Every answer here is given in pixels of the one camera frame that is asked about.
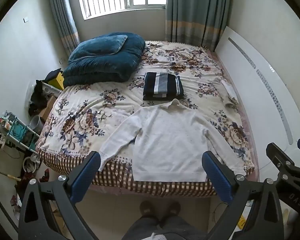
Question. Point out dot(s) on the grey plastic bucket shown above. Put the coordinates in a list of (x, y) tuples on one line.
[(37, 123)]

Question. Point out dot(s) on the white knit sweater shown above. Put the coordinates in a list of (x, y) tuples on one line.
[(168, 140)]

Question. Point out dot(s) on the person's grey trousers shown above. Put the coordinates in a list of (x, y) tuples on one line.
[(162, 228)]

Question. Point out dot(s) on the grey-green curtain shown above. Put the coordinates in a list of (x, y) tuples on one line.
[(62, 12), (195, 12)]

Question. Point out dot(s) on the yellow floor tag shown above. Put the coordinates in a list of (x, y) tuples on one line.
[(242, 223)]

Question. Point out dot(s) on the cardboard box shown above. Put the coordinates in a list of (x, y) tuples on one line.
[(48, 107)]

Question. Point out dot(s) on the wall socket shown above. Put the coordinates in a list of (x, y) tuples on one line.
[(61, 60)]

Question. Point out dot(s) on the yellow plastic stool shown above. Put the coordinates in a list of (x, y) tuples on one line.
[(57, 81)]

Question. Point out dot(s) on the white wall switch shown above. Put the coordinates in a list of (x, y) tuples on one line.
[(26, 19)]

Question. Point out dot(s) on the beige cloth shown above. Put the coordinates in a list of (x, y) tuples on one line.
[(228, 92)]

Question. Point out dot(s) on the teal plush quilt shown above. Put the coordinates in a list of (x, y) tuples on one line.
[(107, 65)]

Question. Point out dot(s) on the floral bed sheet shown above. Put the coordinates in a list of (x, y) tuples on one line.
[(90, 120)]

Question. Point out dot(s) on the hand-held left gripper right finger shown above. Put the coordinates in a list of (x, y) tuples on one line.
[(216, 176)]

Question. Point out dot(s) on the folded dark striped sweater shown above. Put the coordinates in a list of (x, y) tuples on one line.
[(162, 86)]

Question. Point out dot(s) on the brown slipper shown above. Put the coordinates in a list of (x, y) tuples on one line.
[(173, 208), (147, 208)]

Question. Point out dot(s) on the white headboard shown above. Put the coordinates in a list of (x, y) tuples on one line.
[(260, 85)]

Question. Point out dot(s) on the yellow broom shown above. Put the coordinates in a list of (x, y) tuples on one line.
[(5, 173)]

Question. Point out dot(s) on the teal plush pillow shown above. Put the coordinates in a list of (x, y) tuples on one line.
[(97, 46)]

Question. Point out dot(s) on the teal storage rack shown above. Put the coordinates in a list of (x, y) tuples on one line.
[(18, 132)]

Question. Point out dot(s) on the black clothes pile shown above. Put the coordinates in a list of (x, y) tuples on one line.
[(38, 97)]

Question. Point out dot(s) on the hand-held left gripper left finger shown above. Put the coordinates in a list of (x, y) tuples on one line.
[(86, 176)]

